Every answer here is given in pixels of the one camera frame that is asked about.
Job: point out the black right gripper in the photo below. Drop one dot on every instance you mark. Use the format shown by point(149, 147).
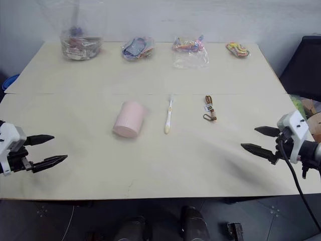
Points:
point(284, 148)

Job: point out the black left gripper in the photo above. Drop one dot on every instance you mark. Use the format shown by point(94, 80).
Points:
point(18, 160)

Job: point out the yellow-green bundle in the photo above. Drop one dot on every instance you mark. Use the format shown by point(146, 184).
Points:
point(297, 103)

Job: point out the round wooden object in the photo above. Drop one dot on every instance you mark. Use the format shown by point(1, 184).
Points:
point(315, 128)

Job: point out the brown cardboard box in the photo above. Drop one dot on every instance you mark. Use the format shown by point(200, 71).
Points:
point(313, 106)

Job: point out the blue plastic basin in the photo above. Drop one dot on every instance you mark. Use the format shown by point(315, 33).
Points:
point(8, 82)

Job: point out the black chair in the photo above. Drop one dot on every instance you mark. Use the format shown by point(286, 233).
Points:
point(304, 67)

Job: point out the pink plastic cup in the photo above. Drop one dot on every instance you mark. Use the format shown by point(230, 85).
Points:
point(128, 120)

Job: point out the small black block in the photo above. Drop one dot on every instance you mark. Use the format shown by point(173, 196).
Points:
point(233, 229)

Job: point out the small colourful striped packet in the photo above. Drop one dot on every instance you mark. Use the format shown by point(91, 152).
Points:
point(237, 49)

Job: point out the white and yellow toothbrush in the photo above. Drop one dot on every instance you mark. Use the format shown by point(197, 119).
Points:
point(168, 118)

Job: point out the slim dark rounded shape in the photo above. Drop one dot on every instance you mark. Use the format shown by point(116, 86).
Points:
point(194, 223)

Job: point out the tall clear bag of items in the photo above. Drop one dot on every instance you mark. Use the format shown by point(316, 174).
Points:
point(80, 45)

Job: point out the clear bag of colourful packets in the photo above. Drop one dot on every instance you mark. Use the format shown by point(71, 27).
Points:
point(189, 47)

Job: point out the clear bag of blue packets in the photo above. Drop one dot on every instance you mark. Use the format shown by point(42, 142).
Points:
point(138, 47)

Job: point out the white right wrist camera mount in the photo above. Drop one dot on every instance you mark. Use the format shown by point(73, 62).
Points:
point(297, 128)

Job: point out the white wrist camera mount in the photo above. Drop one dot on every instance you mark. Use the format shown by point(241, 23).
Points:
point(297, 128)
point(8, 139)

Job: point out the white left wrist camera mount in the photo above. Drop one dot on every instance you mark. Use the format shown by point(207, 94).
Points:
point(8, 139)

